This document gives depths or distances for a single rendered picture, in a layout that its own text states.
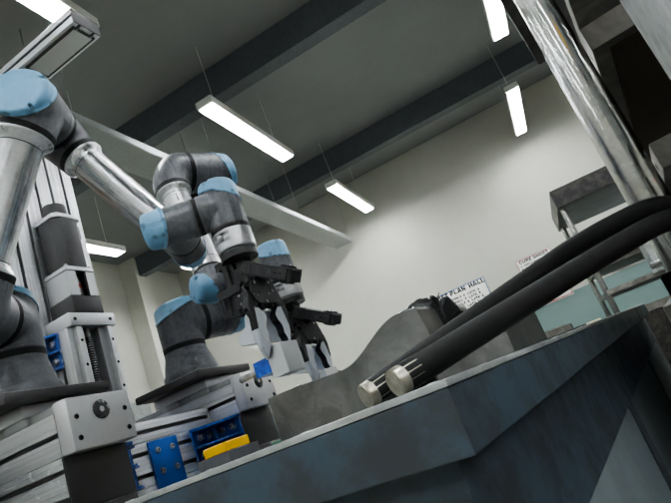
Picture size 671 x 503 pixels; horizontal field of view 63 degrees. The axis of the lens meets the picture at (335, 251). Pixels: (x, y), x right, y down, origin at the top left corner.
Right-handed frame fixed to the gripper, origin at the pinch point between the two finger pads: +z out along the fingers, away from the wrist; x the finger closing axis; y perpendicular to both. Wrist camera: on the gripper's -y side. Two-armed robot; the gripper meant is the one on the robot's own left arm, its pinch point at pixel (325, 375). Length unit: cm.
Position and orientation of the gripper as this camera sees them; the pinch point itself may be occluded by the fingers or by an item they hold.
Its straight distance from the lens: 129.6
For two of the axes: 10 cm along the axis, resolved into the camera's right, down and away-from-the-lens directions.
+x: -5.3, -0.6, -8.5
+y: -7.8, 4.4, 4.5
